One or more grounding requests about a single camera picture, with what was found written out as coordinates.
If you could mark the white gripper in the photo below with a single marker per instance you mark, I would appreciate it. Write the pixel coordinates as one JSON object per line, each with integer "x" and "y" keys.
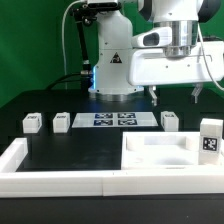
{"x": 150, "y": 66}

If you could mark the white square table top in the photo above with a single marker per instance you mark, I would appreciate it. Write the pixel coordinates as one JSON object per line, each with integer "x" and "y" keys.
{"x": 150, "y": 150}

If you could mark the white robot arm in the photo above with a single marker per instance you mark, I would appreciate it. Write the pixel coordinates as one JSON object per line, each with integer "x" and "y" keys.
{"x": 120, "y": 20}

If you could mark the white U-shaped fence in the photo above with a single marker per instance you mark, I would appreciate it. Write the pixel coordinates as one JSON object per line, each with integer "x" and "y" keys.
{"x": 199, "y": 180}

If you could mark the white marker sheet with tags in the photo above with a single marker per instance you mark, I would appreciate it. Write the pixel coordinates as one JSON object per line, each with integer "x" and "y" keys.
{"x": 116, "y": 119}

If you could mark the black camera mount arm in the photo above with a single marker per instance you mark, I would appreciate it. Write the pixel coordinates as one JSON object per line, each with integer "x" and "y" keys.
{"x": 84, "y": 16}

